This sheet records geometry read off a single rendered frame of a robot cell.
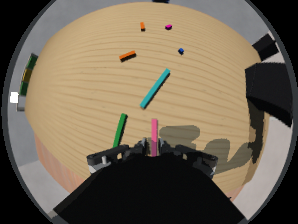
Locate turquoise rod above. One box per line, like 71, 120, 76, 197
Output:
140, 68, 170, 108

